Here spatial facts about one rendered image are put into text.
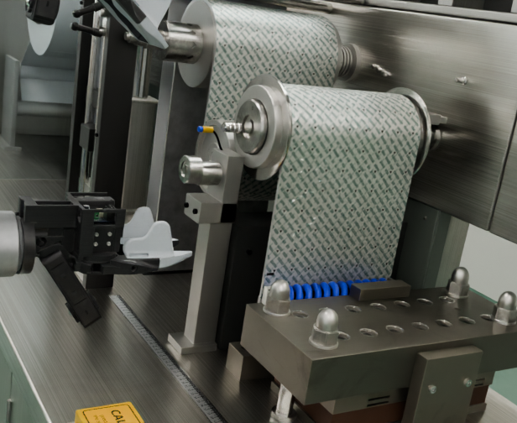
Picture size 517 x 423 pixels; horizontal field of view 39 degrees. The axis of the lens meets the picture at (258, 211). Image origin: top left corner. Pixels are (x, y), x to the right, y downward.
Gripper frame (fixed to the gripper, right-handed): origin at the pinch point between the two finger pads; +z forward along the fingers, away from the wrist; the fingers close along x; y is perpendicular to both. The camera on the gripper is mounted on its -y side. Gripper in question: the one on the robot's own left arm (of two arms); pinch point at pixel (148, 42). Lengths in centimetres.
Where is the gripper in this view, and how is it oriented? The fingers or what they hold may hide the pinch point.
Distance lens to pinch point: 95.9
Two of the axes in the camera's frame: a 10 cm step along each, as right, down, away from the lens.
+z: 5.6, 6.0, 5.7
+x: -4.9, -3.1, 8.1
